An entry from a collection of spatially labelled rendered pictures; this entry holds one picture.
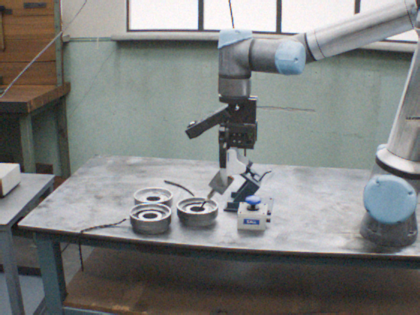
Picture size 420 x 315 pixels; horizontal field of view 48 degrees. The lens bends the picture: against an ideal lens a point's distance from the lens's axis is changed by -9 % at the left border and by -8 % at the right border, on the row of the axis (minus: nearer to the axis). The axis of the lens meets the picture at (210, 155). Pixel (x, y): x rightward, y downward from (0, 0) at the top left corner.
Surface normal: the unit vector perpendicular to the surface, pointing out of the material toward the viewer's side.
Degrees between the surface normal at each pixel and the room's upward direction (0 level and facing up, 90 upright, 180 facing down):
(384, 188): 98
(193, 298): 0
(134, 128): 90
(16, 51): 90
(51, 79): 90
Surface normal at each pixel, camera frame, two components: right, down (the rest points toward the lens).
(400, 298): 0.01, -0.95
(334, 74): -0.14, 0.30
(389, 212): -0.45, 0.40
